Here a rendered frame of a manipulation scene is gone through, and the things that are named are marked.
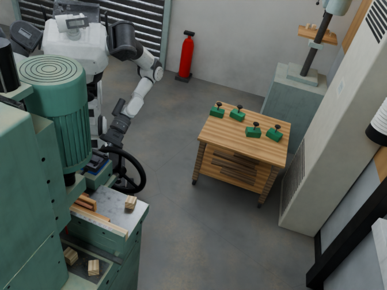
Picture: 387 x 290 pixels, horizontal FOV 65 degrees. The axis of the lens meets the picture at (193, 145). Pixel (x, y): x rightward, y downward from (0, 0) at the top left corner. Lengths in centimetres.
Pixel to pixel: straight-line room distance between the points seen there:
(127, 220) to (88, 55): 73
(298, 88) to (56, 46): 204
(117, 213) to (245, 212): 147
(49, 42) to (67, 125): 67
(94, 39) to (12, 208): 91
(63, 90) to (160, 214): 169
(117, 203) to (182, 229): 110
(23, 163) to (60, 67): 28
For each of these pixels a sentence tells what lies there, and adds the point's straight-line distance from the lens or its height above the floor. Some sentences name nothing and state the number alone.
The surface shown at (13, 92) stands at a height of 152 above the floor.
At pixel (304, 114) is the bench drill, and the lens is 301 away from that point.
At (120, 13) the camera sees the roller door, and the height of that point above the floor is 59.
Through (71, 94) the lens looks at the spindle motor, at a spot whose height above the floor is 147.
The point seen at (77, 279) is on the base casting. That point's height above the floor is 80.
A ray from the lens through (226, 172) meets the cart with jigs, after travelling 250.
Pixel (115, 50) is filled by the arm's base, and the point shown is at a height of 129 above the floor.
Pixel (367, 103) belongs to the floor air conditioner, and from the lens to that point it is 188.
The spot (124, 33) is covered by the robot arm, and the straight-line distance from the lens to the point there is 151.
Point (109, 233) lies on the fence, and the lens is 117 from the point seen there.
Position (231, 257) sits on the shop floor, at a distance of 229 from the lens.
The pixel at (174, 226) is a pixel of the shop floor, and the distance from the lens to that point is 233.
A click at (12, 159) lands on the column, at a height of 145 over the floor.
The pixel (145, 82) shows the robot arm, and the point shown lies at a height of 107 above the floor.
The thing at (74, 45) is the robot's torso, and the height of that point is 131.
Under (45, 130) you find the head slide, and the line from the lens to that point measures 83.
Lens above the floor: 192
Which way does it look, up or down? 40 degrees down
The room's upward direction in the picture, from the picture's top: 12 degrees clockwise
